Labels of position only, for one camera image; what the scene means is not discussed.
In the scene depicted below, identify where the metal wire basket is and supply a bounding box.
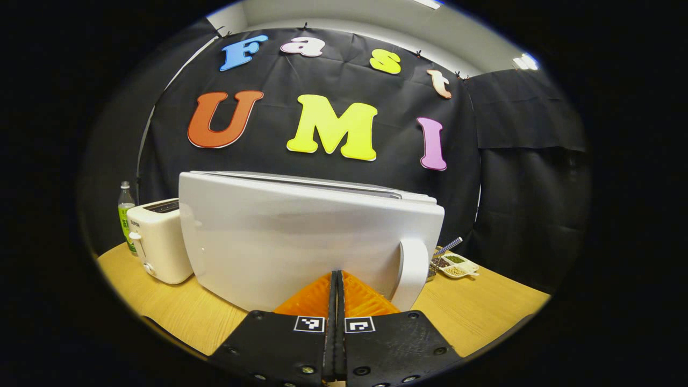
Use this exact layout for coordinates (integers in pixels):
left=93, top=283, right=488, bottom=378
left=427, top=253, right=449, bottom=281

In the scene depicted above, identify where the white divided snack dish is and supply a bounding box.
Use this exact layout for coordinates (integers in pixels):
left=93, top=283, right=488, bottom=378
left=438, top=253, right=480, bottom=279

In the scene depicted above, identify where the white microwave oven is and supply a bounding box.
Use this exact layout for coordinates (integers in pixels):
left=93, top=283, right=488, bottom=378
left=178, top=171, right=446, bottom=313

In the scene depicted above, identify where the long handled spoon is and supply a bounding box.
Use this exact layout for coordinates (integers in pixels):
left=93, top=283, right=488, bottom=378
left=434, top=236, right=463, bottom=256

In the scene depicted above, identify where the green label drink bottle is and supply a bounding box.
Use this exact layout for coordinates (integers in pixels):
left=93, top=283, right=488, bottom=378
left=118, top=181, right=137, bottom=254

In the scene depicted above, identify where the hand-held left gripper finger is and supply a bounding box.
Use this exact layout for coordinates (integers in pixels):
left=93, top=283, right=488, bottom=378
left=338, top=270, right=463, bottom=387
left=209, top=270, right=338, bottom=387

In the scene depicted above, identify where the white toaster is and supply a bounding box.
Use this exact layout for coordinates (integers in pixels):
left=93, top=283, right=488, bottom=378
left=127, top=198, right=194, bottom=285

